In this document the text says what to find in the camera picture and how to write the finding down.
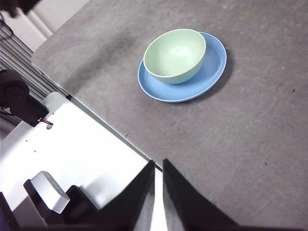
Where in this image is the black bracket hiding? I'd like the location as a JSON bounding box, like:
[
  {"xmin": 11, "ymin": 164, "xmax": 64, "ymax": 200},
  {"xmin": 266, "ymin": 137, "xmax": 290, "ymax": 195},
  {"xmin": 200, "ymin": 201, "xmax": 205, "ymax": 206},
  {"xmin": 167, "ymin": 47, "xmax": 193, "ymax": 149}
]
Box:
[{"xmin": 23, "ymin": 179, "xmax": 99, "ymax": 227}]

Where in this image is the green ribbed bowl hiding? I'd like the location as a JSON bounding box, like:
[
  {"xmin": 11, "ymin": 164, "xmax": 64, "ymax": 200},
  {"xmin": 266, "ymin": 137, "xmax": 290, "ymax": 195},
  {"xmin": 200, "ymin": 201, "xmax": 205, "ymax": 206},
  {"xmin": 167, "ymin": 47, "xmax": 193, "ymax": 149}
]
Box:
[{"xmin": 143, "ymin": 28, "xmax": 207, "ymax": 85}]

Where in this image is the blue plate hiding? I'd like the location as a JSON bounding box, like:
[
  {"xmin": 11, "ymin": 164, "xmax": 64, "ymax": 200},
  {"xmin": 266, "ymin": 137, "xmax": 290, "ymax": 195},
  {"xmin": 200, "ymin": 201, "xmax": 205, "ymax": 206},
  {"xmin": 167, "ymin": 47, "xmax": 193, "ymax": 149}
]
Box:
[{"xmin": 137, "ymin": 31, "xmax": 228, "ymax": 103}]

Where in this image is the grey ribbed metal panel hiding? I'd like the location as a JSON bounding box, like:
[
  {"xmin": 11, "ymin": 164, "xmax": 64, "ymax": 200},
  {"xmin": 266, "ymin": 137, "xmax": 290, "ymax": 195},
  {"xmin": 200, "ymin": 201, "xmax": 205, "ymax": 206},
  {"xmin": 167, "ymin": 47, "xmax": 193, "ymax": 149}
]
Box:
[{"xmin": 0, "ymin": 26, "xmax": 70, "ymax": 101}]

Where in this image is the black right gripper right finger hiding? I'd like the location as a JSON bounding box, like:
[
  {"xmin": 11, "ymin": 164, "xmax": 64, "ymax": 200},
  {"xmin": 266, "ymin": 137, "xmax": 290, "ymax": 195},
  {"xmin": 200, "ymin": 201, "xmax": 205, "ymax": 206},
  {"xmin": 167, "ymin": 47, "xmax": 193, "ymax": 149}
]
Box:
[{"xmin": 163, "ymin": 158, "xmax": 244, "ymax": 231}]

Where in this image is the white block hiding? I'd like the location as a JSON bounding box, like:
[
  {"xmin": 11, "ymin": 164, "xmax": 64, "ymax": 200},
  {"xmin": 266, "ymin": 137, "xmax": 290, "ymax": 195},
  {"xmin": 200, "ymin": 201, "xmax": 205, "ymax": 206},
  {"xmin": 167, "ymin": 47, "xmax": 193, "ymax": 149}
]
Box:
[{"xmin": 30, "ymin": 170, "xmax": 71, "ymax": 215}]

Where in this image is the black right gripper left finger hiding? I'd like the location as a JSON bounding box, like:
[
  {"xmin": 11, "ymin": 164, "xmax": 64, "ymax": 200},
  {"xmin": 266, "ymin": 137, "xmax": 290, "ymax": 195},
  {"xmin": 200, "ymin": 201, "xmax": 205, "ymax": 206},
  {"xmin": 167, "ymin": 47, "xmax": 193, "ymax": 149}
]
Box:
[{"xmin": 81, "ymin": 160, "xmax": 155, "ymax": 231}]

